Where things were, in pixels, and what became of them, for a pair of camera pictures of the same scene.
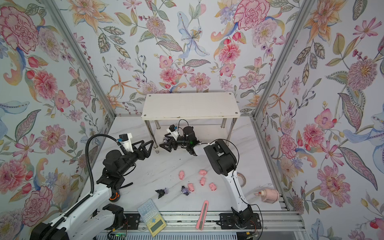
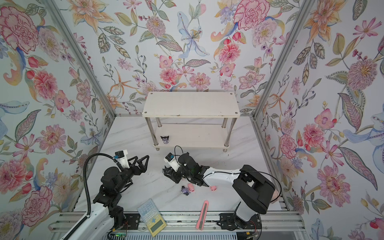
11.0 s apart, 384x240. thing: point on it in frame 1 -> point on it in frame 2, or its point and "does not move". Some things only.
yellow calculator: (152, 217) does not move
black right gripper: (169, 145) -> (173, 175)
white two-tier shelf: (212, 115) does not move
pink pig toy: (191, 187) does not move
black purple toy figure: (184, 191) does not move
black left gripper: (141, 147) -> (141, 168)
